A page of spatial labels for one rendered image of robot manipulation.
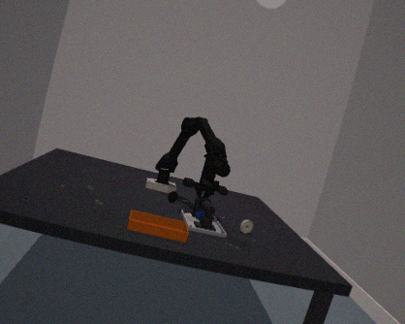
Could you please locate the orange rectangular tray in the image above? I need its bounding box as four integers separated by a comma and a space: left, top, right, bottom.
127, 211, 189, 243

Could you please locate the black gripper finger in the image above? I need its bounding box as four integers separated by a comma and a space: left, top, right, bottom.
194, 186, 203, 198
203, 191, 214, 198

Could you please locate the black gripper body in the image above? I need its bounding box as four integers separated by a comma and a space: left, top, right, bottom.
182, 169, 228, 196

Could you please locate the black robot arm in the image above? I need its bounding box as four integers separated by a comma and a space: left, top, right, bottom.
155, 117, 231, 192

